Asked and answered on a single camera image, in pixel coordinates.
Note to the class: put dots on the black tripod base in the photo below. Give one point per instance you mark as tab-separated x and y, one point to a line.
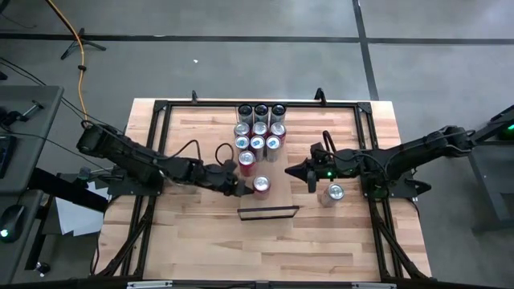
81	38

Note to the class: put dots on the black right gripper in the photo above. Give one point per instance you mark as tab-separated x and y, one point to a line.
337	164

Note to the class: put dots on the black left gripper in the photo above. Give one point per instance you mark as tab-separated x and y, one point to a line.
219	176

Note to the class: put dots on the tall slim grey can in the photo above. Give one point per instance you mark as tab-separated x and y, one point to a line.
261	111
278	112

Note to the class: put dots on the black keyboard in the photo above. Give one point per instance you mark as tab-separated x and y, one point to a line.
5	154

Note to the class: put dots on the black support beam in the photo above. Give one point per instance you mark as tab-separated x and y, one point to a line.
68	192

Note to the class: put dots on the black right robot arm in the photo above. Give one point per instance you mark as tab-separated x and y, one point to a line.
401	156

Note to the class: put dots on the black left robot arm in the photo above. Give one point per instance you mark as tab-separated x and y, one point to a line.
132	156

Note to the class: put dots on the white paper sheets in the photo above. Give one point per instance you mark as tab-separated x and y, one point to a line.
76	216

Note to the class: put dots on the small black knob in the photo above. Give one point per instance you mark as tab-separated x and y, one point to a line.
42	268

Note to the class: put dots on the dark grey cart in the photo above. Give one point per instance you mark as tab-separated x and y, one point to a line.
490	168

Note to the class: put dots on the silver diet cola can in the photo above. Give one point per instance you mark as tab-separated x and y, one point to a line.
332	193

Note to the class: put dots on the black computer mouse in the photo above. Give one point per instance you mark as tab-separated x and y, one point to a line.
11	222

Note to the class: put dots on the grey desk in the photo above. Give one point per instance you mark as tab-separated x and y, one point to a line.
20	261

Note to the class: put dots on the silver edge bracket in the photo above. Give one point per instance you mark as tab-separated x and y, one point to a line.
149	284
373	286

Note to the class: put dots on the black table clamp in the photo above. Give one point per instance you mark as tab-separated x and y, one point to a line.
194	95
320	94

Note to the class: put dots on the grey side table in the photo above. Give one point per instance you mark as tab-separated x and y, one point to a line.
38	132

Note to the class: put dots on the black aluminium table frame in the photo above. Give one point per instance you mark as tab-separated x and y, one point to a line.
321	104

